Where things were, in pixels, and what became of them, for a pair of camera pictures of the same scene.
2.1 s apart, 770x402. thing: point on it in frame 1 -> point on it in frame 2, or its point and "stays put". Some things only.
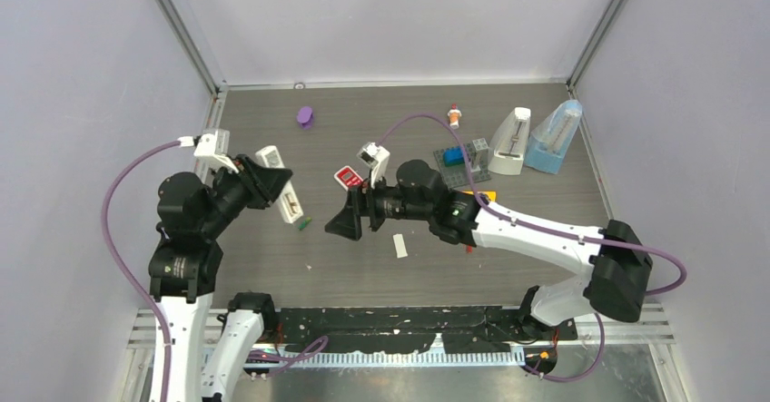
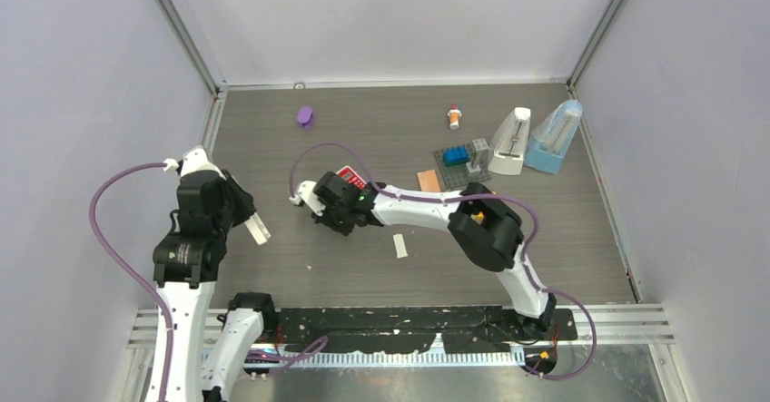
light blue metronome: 551,136 stays put
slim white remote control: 287,200 -> 257,229
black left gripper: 263,183 -> 245,205
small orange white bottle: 454,117 stays put
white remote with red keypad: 348,179 stays put
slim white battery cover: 401,250 stays put
